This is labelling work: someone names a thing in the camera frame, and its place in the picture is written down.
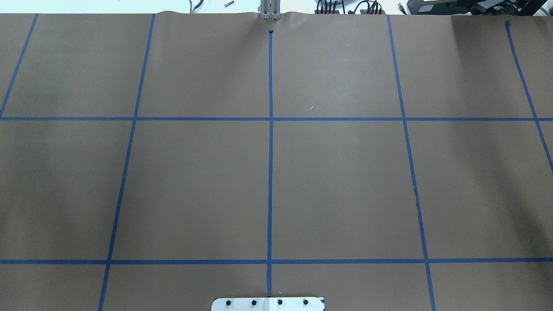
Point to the aluminium frame post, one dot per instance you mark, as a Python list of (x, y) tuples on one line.
[(270, 10)]

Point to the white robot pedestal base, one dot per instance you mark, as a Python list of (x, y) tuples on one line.
[(269, 304)]

